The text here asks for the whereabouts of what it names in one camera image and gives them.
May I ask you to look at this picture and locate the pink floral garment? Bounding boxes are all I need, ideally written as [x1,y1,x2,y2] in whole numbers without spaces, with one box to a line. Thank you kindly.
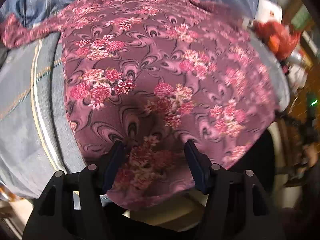
[1,0,278,209]

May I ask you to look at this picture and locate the red plastic bag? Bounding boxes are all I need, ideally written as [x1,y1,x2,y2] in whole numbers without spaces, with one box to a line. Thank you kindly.
[254,21,301,61]

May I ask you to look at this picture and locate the grey-blue bed sheet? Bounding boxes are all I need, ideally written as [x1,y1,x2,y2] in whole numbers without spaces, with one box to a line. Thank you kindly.
[1,33,85,198]

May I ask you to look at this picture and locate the white box with red dot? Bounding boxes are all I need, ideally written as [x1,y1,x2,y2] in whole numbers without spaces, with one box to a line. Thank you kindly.
[254,0,283,23]

